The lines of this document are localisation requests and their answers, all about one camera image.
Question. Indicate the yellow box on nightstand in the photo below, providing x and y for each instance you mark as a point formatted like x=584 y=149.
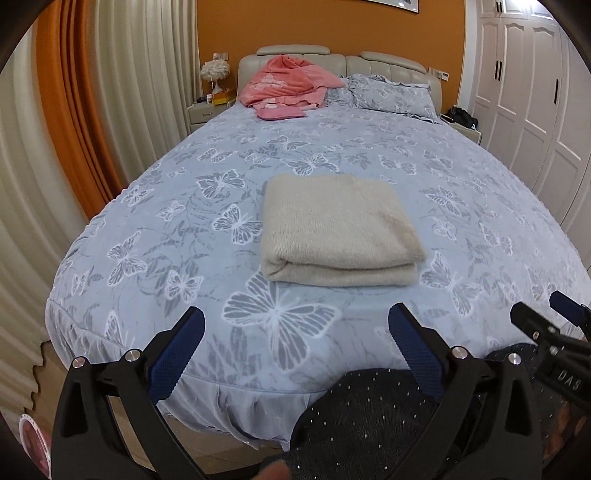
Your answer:
x=223 y=97

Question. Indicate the pink hoodie on bed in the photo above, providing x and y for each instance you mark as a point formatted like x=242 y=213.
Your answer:
x=287 y=81

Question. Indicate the white wardrobe doors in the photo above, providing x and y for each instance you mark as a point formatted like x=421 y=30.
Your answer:
x=532 y=98

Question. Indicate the orange curtain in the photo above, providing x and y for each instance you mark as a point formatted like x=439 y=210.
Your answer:
x=70 y=104

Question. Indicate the beige padded headboard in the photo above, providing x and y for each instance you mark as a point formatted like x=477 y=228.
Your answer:
x=392 y=67

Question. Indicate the round pink white object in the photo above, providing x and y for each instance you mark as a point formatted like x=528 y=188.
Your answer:
x=36 y=444

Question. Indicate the folded pink garment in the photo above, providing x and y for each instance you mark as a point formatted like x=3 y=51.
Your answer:
x=276 y=113

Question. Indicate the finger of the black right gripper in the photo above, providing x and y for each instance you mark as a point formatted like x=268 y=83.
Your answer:
x=577 y=314

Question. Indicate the black bag on nightstand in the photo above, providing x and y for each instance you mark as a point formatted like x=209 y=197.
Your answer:
x=462 y=117

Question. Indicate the dark speckled trousers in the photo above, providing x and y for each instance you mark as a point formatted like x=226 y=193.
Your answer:
x=362 y=428

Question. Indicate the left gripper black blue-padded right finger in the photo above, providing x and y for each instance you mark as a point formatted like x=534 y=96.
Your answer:
x=485 y=425

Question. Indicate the beige sweater with black hearts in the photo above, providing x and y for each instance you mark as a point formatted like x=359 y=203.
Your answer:
x=337 y=230

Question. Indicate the blue floral pillow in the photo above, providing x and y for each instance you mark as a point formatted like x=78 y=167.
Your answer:
x=376 y=92

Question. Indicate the framed wall picture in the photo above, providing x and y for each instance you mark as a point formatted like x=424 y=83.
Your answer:
x=408 y=5

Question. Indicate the white nightstand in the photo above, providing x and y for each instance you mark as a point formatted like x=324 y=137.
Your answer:
x=200 y=113
x=471 y=133

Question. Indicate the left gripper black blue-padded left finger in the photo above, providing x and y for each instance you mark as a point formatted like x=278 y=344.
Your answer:
x=86 y=440

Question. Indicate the cream pleated curtain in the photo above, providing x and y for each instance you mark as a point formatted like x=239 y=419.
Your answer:
x=144 y=60

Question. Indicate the blue butterfly bed cover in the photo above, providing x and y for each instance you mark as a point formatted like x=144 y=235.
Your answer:
x=187 y=233

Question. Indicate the left white nightstand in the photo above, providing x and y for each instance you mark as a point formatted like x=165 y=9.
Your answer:
x=200 y=113

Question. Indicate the right white nightstand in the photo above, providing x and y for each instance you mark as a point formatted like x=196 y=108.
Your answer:
x=471 y=133

